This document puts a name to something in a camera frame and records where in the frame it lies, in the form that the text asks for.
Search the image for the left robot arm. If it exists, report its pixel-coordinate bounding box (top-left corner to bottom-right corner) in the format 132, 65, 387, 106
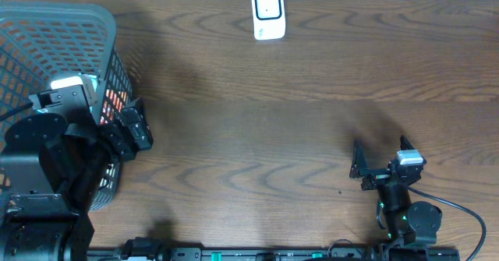
1, 85, 153, 260

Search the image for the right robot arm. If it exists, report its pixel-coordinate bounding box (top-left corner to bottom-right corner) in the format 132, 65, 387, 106
349, 136, 442, 260

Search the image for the white barcode scanner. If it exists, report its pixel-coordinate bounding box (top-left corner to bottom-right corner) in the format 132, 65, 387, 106
251, 0, 286, 41

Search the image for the grey plastic mesh basket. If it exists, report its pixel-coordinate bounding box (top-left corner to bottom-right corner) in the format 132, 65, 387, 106
1, 2, 135, 210

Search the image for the black right camera cable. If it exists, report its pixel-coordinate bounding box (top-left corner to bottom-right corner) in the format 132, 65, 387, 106
405, 183, 487, 261

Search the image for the black camera cable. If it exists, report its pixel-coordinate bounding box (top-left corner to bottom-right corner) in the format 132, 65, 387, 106
405, 183, 487, 261
0, 101, 34, 122

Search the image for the black left camera cable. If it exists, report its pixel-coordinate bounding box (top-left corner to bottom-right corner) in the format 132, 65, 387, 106
0, 101, 34, 122

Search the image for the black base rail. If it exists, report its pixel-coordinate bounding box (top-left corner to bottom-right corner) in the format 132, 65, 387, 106
87, 238, 460, 261

